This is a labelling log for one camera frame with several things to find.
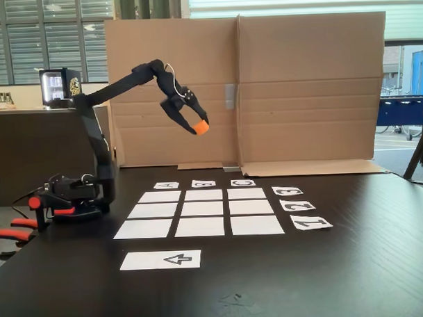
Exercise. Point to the round orange token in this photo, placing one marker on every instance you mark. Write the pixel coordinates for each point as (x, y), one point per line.
(200, 127)

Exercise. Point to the white nine-square paper grid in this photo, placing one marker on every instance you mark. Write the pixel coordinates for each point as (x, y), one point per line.
(202, 208)

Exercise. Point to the grey tape strip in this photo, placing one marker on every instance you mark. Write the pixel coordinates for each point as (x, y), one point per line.
(231, 97)

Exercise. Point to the brown cardboard screen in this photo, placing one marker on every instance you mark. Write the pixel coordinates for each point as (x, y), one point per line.
(308, 57)
(134, 140)

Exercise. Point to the grey tape patch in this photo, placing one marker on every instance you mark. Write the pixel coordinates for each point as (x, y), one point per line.
(231, 167)

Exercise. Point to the paper sheet letter B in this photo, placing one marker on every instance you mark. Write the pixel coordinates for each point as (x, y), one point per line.
(195, 185)

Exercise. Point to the paper sheet letter A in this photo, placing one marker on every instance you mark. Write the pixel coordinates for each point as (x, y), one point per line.
(158, 187)

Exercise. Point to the paper sheet letter C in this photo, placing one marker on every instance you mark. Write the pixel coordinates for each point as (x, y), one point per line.
(235, 185)

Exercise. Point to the paper sheet number 3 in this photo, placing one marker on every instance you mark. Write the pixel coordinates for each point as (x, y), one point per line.
(278, 190)

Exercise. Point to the black mini fridge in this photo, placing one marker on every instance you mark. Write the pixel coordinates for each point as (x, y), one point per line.
(64, 83)

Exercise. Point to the paper sheet number 2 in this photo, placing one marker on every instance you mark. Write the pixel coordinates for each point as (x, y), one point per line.
(308, 207)

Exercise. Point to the white arrow paper sheet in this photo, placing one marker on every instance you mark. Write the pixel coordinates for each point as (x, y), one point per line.
(142, 261)

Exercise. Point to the dark wooden counter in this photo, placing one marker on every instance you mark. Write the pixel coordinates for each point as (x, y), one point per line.
(23, 137)

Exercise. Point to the black and orange bar clamp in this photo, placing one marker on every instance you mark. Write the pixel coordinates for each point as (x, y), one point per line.
(34, 203)

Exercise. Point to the paper sheet number 1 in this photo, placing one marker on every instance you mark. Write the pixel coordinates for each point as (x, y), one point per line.
(323, 225)

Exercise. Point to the bottle carrier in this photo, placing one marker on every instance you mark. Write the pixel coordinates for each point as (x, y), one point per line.
(6, 99)

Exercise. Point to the flat orange box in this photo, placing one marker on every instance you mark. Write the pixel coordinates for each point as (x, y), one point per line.
(4, 107)

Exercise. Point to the dark tripod leg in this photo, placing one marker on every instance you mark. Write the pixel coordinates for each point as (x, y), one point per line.
(418, 151)

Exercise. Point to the blue container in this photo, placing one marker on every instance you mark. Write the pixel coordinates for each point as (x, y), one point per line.
(422, 71)

